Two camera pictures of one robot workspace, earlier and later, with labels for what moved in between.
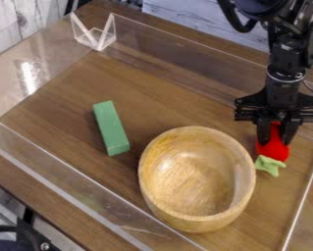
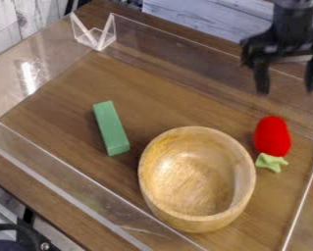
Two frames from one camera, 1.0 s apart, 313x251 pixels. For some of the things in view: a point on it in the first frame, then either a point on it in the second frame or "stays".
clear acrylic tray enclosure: (111, 113) stays
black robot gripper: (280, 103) -> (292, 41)
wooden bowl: (197, 175) stays
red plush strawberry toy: (273, 151) stays
